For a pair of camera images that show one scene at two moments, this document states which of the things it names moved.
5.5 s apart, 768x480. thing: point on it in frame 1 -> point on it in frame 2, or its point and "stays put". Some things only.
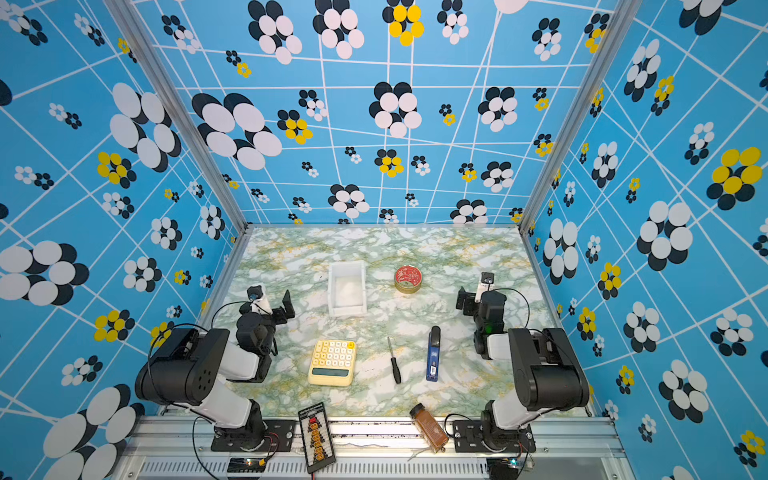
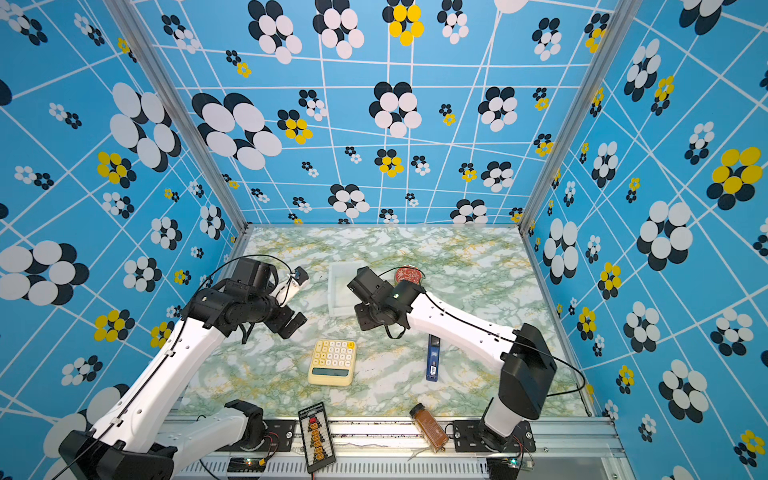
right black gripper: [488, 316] -> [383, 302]
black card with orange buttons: [318, 446] stays put
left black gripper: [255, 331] -> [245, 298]
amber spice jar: [429, 428] stays put
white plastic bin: [347, 292] stays put
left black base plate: [279, 437] stays put
